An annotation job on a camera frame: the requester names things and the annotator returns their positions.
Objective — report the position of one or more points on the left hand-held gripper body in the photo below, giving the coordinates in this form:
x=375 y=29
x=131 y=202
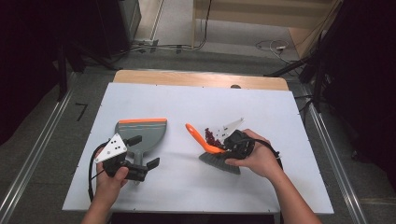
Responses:
x=112 y=149

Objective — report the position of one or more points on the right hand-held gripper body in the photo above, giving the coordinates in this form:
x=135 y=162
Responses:
x=239 y=144

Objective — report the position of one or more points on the grey dustpan with orange edge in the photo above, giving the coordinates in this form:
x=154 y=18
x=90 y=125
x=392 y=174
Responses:
x=149 y=132

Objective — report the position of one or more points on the person's right hand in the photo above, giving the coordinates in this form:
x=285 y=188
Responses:
x=261 y=160

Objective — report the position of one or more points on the person's left hand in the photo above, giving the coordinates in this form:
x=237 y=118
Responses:
x=109 y=188

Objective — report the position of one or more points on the white table mat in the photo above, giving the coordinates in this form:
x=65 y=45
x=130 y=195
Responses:
x=199 y=102

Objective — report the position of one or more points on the black stand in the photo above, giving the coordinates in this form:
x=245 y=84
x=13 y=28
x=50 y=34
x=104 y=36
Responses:
x=316 y=71

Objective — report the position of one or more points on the grey cabinet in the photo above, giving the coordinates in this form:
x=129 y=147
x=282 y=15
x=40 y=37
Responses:
x=130 y=15

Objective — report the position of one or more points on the metal floor rail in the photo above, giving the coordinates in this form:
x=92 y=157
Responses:
x=339 y=174
x=37 y=146

